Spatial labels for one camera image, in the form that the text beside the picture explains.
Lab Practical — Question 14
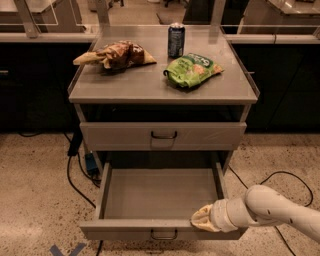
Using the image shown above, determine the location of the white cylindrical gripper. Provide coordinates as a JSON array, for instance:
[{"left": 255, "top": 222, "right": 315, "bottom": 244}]
[{"left": 191, "top": 198, "right": 250, "bottom": 233}]

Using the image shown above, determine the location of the grey drawer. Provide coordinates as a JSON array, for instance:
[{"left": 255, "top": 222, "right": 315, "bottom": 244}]
[
  {"left": 80, "top": 122, "right": 246, "bottom": 151},
  {"left": 80, "top": 163, "right": 246, "bottom": 241}
]

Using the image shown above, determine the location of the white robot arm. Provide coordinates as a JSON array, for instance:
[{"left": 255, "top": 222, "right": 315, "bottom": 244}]
[{"left": 191, "top": 185, "right": 320, "bottom": 242}]

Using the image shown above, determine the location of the grey drawer cabinet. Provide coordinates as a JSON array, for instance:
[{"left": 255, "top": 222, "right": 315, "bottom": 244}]
[{"left": 69, "top": 25, "right": 259, "bottom": 167}]

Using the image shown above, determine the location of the blue box behind cabinet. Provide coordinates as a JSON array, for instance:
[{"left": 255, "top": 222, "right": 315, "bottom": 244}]
[{"left": 85, "top": 153, "right": 98, "bottom": 175}]

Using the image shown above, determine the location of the green chip bag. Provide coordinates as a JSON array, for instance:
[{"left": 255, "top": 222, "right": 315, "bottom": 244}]
[{"left": 163, "top": 53, "right": 224, "bottom": 88}]

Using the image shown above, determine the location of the black power adapter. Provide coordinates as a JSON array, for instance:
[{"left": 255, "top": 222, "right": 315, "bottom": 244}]
[{"left": 67, "top": 130, "right": 83, "bottom": 156}]

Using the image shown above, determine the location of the blue tape cross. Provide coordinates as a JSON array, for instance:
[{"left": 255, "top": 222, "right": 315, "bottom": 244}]
[{"left": 49, "top": 243, "right": 86, "bottom": 256}]

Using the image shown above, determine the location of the brown chip bag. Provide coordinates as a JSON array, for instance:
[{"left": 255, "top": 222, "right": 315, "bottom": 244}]
[{"left": 73, "top": 40, "right": 156, "bottom": 70}]

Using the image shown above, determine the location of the blue soda can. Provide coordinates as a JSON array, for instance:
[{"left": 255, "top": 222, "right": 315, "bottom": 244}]
[{"left": 168, "top": 23, "right": 185, "bottom": 58}]

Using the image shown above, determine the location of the black cable on right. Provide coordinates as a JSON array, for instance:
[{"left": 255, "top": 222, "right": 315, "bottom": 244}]
[{"left": 228, "top": 164, "right": 314, "bottom": 256}]

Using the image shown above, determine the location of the black cable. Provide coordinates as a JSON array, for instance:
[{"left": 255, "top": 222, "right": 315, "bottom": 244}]
[
  {"left": 63, "top": 131, "right": 104, "bottom": 256},
  {"left": 228, "top": 164, "right": 314, "bottom": 256}
]

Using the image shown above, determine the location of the black cable on left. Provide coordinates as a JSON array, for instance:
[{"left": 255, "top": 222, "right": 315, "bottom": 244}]
[{"left": 63, "top": 131, "right": 104, "bottom": 256}]

